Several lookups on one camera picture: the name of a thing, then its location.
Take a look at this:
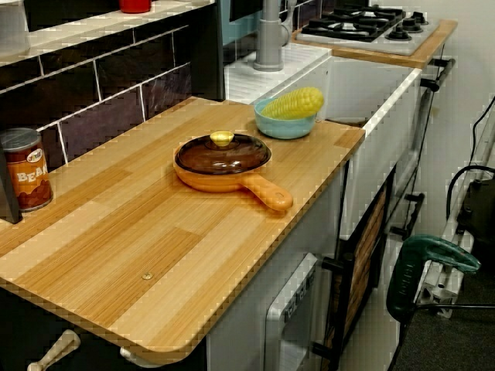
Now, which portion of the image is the brown transparent pan lid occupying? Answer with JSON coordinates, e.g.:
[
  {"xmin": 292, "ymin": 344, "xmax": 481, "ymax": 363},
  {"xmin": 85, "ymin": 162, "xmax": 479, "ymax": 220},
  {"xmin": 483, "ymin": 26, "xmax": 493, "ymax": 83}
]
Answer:
[{"xmin": 174, "ymin": 130, "xmax": 272, "ymax": 175}]

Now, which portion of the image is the yellow toy corn cob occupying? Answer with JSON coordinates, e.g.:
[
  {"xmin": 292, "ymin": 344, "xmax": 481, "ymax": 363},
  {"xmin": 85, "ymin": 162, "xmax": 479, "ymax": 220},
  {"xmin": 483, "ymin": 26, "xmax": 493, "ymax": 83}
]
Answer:
[{"xmin": 261, "ymin": 87, "xmax": 326, "ymax": 121}]

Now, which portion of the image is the orange toy frying pan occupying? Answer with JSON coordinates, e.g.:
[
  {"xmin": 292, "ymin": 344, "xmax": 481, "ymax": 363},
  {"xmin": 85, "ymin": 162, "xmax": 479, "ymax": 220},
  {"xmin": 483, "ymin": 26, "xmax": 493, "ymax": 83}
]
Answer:
[{"xmin": 172, "ymin": 133, "xmax": 294, "ymax": 213}]

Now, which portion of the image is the light blue toy bowl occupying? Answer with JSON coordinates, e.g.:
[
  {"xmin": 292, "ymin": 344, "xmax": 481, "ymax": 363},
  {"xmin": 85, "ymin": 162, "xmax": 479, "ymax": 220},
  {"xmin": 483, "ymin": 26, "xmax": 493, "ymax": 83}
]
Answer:
[{"xmin": 254, "ymin": 97, "xmax": 319, "ymax": 140}]

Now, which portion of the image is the black framed wooden cabinet door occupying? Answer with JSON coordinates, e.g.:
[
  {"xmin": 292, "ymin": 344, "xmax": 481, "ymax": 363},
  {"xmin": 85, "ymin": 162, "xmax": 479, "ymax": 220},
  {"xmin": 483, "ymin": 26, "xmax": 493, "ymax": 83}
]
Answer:
[{"xmin": 323, "ymin": 165, "xmax": 398, "ymax": 371}]

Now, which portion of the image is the wide black kitchen pillar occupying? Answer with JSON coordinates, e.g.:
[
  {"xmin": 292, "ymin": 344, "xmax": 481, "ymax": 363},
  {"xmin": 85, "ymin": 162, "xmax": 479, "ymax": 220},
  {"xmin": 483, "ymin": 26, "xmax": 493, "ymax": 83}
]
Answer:
[{"xmin": 189, "ymin": 3, "xmax": 226, "ymax": 102}]

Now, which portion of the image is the white toy sink unit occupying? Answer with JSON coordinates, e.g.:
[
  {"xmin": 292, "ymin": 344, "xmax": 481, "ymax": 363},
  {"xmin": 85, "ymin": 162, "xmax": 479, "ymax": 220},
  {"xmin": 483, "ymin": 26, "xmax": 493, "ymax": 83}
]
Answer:
[{"xmin": 224, "ymin": 41, "xmax": 423, "ymax": 240}]

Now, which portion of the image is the grey toy faucet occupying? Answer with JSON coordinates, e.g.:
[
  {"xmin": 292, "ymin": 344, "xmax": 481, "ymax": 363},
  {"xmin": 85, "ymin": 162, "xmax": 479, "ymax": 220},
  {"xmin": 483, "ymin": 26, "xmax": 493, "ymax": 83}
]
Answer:
[{"xmin": 253, "ymin": 0, "xmax": 299, "ymax": 72}]

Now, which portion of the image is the toy gas stove top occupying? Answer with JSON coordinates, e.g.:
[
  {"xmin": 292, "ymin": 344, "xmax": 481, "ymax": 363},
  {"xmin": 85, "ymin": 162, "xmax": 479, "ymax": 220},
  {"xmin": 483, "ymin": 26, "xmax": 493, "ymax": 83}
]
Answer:
[{"xmin": 295, "ymin": 4, "xmax": 442, "ymax": 56}]

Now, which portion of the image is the red ketchup bottle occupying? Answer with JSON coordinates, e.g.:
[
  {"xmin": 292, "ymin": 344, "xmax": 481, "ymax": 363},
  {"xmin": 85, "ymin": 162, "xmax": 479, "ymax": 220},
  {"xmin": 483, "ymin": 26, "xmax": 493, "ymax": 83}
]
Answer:
[{"xmin": 118, "ymin": 0, "xmax": 152, "ymax": 14}]

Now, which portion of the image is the white tiled shelf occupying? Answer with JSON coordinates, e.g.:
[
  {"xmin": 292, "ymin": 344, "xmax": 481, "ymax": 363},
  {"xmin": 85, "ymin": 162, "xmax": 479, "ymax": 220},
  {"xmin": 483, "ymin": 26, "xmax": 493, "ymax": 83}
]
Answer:
[{"xmin": 0, "ymin": 0, "xmax": 217, "ymax": 69}]

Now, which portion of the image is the toy beans can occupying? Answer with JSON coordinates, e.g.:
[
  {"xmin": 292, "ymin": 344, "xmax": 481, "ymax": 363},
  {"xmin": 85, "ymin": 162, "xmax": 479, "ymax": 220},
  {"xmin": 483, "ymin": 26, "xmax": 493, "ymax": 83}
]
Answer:
[{"xmin": 0, "ymin": 128, "xmax": 54, "ymax": 212}]

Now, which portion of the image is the black equipment box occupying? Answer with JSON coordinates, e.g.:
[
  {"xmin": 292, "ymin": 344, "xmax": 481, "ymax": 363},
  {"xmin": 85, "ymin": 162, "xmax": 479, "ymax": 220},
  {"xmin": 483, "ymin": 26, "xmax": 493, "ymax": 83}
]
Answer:
[{"xmin": 456, "ymin": 177, "xmax": 495, "ymax": 264}]

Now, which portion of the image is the white cabinet knob handle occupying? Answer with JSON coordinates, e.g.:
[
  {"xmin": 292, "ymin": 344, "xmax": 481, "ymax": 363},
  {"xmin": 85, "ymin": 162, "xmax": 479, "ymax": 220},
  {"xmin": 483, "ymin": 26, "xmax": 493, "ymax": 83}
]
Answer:
[
  {"xmin": 119, "ymin": 345, "xmax": 167, "ymax": 368},
  {"xmin": 26, "ymin": 329, "xmax": 81, "ymax": 371}
]

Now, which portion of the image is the silver aluminium frame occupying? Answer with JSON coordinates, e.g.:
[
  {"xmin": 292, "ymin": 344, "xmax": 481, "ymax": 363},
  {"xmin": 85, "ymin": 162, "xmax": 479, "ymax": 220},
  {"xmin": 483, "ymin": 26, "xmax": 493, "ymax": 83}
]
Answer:
[{"xmin": 415, "ymin": 258, "xmax": 465, "ymax": 318}]

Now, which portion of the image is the oven door handle bar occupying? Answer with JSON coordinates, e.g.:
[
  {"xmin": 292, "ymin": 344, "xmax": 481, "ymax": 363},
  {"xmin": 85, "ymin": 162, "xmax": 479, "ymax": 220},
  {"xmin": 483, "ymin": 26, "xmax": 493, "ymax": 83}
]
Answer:
[{"xmin": 398, "ymin": 57, "xmax": 456, "ymax": 194}]

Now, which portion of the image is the thick black cable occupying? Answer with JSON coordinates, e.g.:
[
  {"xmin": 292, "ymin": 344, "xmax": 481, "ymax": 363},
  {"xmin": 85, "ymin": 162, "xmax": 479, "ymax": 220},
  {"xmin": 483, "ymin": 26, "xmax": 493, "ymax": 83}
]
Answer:
[{"xmin": 446, "ymin": 165, "xmax": 495, "ymax": 223}]

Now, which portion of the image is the thin black cable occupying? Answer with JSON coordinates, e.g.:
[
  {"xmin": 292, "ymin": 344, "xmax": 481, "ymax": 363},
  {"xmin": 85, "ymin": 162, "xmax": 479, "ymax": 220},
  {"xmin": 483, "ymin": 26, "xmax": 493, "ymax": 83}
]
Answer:
[{"xmin": 471, "ymin": 94, "xmax": 495, "ymax": 163}]

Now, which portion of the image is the narrow black shelf post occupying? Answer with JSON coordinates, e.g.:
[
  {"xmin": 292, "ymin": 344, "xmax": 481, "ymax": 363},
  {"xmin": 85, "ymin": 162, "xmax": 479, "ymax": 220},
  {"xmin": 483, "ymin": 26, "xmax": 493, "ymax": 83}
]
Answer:
[{"xmin": 0, "ymin": 137, "xmax": 23, "ymax": 225}]

